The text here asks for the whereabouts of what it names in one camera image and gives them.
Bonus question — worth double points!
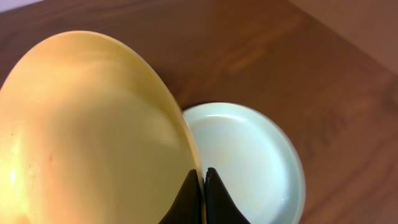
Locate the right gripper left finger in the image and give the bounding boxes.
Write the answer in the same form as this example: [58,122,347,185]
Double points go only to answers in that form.
[159,169,202,224]

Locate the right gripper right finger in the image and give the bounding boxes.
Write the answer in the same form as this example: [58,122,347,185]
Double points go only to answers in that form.
[205,167,249,224]

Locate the light blue plate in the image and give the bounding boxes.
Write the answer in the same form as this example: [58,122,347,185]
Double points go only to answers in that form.
[183,103,305,223]

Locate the yellow plate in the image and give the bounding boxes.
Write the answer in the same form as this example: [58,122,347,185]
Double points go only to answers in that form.
[1,30,200,223]

